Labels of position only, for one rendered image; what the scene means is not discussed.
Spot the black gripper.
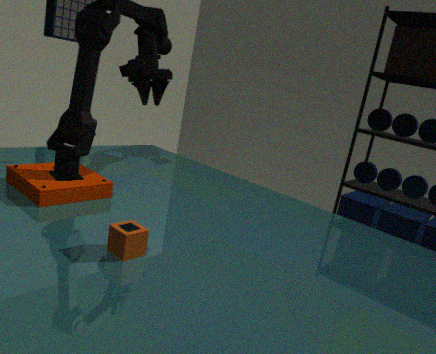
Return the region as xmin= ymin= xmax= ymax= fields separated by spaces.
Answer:
xmin=128 ymin=51 xmax=172 ymax=105

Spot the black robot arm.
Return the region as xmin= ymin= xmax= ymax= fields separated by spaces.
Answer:
xmin=47 ymin=0 xmax=172 ymax=181

